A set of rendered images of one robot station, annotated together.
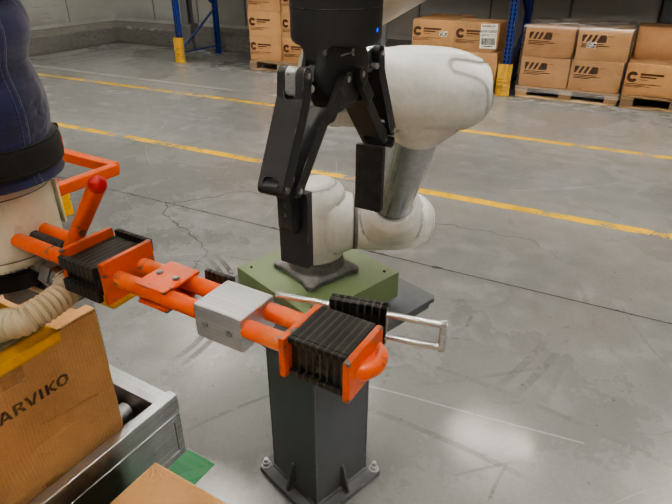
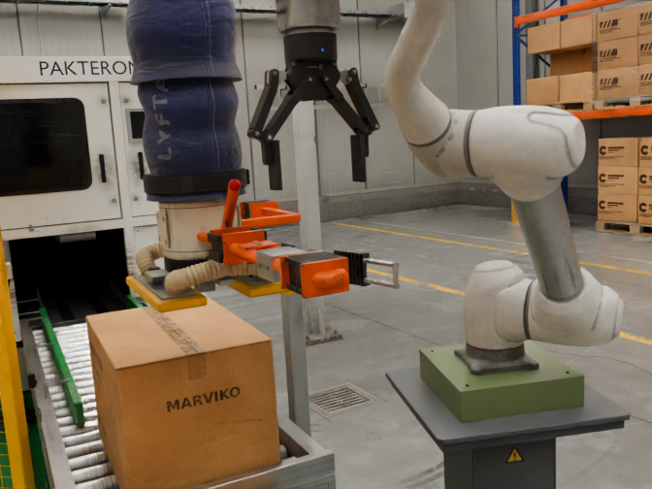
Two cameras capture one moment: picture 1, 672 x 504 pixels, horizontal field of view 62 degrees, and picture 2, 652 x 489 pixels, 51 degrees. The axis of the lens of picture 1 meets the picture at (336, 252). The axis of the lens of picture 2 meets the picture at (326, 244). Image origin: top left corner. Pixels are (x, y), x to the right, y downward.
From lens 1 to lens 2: 0.67 m
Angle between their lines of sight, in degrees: 37
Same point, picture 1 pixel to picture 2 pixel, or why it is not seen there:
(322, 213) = (491, 292)
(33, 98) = (226, 144)
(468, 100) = (543, 145)
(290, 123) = (264, 97)
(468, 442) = not seen: outside the picture
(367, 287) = (537, 380)
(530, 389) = not seen: outside the picture
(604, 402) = not seen: outside the picture
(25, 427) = (199, 419)
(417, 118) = (500, 162)
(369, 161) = (355, 146)
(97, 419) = (257, 444)
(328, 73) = (296, 75)
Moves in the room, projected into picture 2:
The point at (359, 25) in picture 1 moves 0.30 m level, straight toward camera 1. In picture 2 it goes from (308, 47) to (132, 25)
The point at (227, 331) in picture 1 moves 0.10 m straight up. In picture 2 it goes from (266, 266) to (262, 204)
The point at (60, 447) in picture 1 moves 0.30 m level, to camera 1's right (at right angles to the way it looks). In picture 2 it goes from (222, 454) to (319, 479)
